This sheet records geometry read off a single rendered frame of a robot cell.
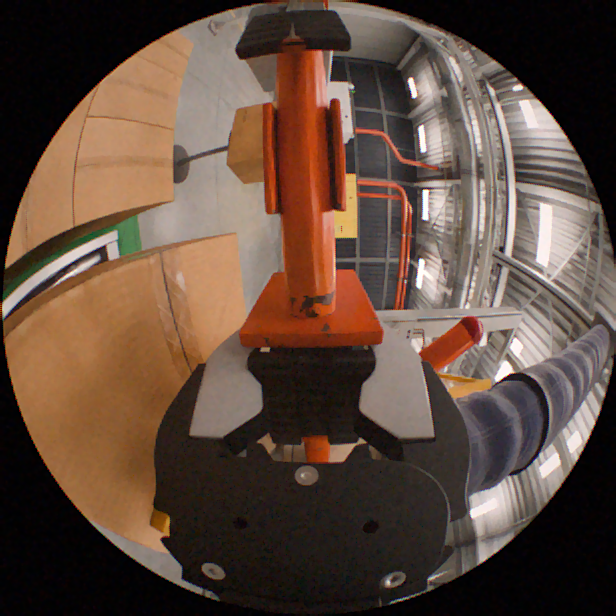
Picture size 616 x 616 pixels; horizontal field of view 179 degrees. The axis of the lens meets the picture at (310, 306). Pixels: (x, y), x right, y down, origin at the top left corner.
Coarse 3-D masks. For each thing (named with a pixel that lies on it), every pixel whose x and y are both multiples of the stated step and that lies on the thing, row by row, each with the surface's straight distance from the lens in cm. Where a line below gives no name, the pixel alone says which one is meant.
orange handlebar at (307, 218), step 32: (288, 64) 11; (320, 64) 11; (288, 96) 10; (320, 96) 10; (288, 128) 9; (320, 128) 9; (288, 160) 9; (320, 160) 8; (288, 192) 8; (320, 192) 8; (288, 224) 8; (320, 224) 8; (288, 256) 9; (320, 256) 8; (288, 288) 9; (320, 288) 9; (320, 448) 18
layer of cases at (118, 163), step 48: (144, 48) 127; (192, 48) 167; (96, 96) 95; (144, 96) 112; (96, 144) 87; (144, 144) 103; (48, 192) 74; (96, 192) 82; (144, 192) 98; (48, 240) 72
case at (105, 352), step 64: (128, 256) 33; (192, 256) 24; (64, 320) 14; (128, 320) 17; (192, 320) 24; (64, 384) 14; (128, 384) 17; (64, 448) 15; (128, 448) 18; (128, 512) 19
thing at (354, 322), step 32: (352, 288) 12; (256, 320) 10; (288, 320) 9; (320, 320) 9; (352, 320) 9; (256, 352) 9; (288, 352) 9; (320, 352) 9; (352, 352) 9; (288, 384) 9; (320, 384) 10; (352, 384) 9; (288, 416) 11; (320, 416) 12; (352, 416) 11
